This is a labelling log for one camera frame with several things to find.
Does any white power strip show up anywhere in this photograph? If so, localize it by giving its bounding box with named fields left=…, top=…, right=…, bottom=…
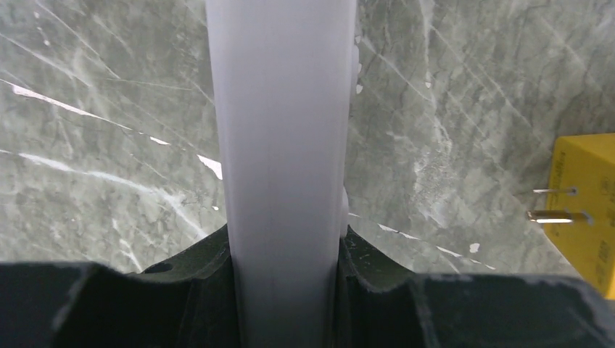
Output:
left=206, top=1, right=358, bottom=347

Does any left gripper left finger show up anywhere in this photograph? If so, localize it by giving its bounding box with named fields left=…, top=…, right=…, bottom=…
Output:
left=1, top=228, right=240, bottom=347

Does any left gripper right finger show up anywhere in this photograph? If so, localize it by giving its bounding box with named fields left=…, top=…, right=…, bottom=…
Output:
left=334, top=231, right=614, bottom=347

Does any yellow cube socket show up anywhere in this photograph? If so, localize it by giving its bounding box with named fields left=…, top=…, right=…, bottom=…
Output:
left=527, top=133, right=614, bottom=300

